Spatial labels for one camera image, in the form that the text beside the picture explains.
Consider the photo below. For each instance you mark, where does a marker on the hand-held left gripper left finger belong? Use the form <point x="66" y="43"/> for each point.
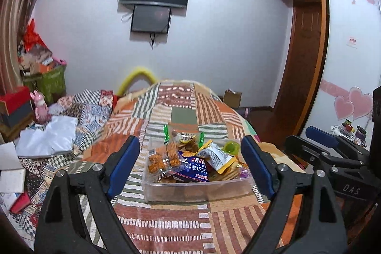
<point x="123" y="164"/>

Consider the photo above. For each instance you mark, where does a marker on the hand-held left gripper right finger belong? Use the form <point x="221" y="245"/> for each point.
<point x="257" y="164"/>

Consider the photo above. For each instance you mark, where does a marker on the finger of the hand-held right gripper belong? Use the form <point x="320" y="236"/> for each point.
<point x="312" y="154"/>
<point x="321" y="135"/>

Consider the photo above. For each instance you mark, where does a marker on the orange cracker packet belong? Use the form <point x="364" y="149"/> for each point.
<point x="163" y="160"/>

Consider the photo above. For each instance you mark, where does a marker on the clear plastic container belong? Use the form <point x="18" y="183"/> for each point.
<point x="193" y="191"/>

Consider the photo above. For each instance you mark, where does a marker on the green jelly cup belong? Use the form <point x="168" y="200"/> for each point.
<point x="232" y="147"/>

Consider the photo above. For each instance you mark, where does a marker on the silver yellow snack packet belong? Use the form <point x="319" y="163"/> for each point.
<point x="217" y="155"/>

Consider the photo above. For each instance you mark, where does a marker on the dark bag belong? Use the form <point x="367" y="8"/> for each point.
<point x="245" y="112"/>

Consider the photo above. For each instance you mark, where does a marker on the blue snack packet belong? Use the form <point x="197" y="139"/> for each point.
<point x="193" y="170"/>

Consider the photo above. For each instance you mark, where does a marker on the checkered quilt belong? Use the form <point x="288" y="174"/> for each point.
<point x="89" y="105"/>

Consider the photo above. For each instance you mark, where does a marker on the brown cardboard box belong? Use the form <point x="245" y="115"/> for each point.
<point x="232" y="99"/>

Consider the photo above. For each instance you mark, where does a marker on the brown wooden wardrobe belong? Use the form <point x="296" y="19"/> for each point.
<point x="297" y="63"/>

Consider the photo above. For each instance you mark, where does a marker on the white cloth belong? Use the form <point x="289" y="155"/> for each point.
<point x="50" y="135"/>

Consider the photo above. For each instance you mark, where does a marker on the patchwork striped bedspread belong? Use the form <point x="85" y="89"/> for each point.
<point x="178" y="224"/>

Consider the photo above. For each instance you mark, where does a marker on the yellow curved tube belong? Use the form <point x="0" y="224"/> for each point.
<point x="140" y="71"/>

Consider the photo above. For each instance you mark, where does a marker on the pink rabbit toy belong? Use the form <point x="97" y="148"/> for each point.
<point x="40" y="109"/>

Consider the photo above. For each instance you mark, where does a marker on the red flat packet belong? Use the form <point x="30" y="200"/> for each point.
<point x="20" y="202"/>

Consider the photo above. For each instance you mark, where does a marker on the green storage box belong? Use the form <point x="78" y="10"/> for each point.
<point x="50" y="81"/>

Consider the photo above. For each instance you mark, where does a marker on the white cardboard box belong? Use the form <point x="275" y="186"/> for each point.
<point x="12" y="181"/>

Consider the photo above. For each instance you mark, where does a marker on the white paper sheet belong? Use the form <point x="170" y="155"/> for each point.
<point x="9" y="155"/>

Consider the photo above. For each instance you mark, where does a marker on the dark grey box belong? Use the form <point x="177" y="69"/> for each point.
<point x="18" y="118"/>

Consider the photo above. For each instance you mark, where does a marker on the white sliding wardrobe door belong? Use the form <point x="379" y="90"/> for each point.
<point x="348" y="19"/>

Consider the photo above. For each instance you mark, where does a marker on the red box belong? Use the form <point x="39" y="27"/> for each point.
<point x="15" y="99"/>

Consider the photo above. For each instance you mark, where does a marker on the pile of boxes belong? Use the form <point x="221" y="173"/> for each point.
<point x="38" y="59"/>

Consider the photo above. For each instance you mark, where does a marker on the red plastic bag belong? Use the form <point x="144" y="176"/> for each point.
<point x="31" y="36"/>

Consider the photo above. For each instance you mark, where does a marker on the striped pink curtain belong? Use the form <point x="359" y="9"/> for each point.
<point x="18" y="19"/>

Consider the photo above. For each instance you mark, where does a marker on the small black wall monitor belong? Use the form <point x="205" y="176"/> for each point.
<point x="150" y="19"/>

